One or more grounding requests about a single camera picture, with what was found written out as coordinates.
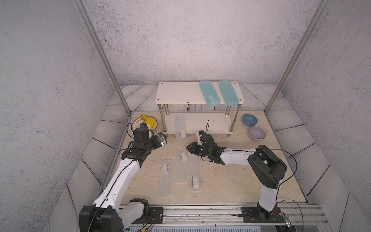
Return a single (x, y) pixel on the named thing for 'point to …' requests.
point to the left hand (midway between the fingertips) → (162, 137)
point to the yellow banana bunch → (149, 121)
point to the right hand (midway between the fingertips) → (187, 148)
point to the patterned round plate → (137, 122)
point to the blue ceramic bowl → (249, 120)
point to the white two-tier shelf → (190, 93)
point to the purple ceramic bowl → (257, 134)
